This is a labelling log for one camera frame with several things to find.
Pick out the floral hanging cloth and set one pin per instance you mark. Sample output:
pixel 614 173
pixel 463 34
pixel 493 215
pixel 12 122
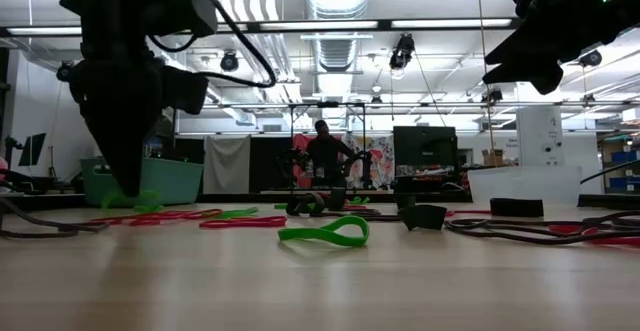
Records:
pixel 382 163

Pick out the cardboard box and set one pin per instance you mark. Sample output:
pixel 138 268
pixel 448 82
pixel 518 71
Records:
pixel 492 158

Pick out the black distant rig frame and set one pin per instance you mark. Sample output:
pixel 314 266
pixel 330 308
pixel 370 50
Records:
pixel 327 104

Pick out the grey hanging cloth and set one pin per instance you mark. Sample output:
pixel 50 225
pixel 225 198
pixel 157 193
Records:
pixel 226 163

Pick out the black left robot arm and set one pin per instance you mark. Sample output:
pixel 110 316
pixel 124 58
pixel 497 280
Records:
pixel 115 1

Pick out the black ceiling spotlight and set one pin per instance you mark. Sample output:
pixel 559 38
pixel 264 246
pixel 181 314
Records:
pixel 65 71
pixel 230 62
pixel 402 51
pixel 591 59
pixel 494 95

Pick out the thin dark rubber band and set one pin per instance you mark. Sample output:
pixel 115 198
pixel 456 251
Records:
pixel 65 229
pixel 365 212
pixel 615 217
pixel 448 225

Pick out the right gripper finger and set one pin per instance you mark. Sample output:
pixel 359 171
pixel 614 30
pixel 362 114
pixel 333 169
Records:
pixel 525 48
pixel 535 78

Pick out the black monitor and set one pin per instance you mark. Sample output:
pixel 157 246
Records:
pixel 425 146

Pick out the small tilted monitor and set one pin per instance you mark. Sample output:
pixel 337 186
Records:
pixel 34 148

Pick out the shelf with blue bins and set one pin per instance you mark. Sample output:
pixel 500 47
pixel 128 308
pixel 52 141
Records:
pixel 622 158

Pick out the teal plastic basket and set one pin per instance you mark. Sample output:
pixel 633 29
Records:
pixel 175 181

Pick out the green rubber band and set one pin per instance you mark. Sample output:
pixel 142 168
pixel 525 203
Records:
pixel 240 213
pixel 280 206
pixel 300 235
pixel 150 206
pixel 360 201

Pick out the clear plastic bin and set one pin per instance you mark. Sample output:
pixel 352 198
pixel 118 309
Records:
pixel 525 186

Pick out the white cylinder machine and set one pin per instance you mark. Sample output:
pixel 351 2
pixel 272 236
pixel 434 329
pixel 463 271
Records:
pixel 540 136

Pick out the red hanging cloth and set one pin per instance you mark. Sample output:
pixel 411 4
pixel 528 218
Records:
pixel 300 143

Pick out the person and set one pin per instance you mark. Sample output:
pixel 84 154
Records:
pixel 327 156

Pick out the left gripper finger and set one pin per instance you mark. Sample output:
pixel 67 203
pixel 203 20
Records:
pixel 107 141
pixel 142 141

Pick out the black slanted rod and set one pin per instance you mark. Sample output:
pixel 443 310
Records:
pixel 610 171

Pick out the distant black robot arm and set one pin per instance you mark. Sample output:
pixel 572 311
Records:
pixel 295 163
pixel 364 166

